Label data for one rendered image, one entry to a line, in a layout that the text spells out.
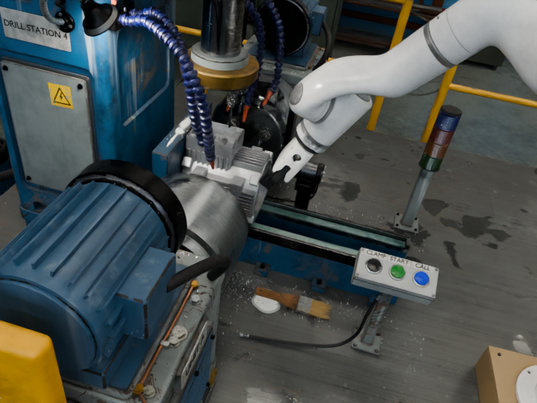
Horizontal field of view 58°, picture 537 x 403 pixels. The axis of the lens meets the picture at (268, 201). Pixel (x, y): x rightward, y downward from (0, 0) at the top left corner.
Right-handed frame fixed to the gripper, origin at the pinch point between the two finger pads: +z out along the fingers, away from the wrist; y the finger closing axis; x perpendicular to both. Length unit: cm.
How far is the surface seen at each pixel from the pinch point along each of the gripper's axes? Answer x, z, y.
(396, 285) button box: -30.7, -13.6, -20.1
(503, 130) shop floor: -177, 23, 310
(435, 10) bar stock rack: -92, 16, 463
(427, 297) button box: -36.9, -16.3, -20.6
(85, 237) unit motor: 23, -18, -59
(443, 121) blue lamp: -30, -29, 33
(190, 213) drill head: 11.8, -1.6, -27.6
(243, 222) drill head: 0.9, 0.5, -18.0
